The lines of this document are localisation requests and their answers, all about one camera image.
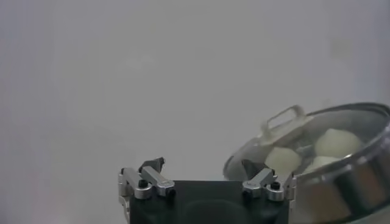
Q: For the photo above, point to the perforated steel steamer basket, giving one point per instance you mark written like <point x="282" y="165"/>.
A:
<point x="350" y="188"/>

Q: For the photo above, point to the white steamed baozi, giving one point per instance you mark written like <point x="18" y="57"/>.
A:
<point x="323" y="162"/>
<point x="283" y="159"/>
<point x="336" y="143"/>

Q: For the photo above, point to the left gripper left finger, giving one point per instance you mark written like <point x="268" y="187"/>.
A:
<point x="152" y="182"/>

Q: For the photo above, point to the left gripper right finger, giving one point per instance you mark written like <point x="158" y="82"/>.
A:
<point x="265" y="182"/>

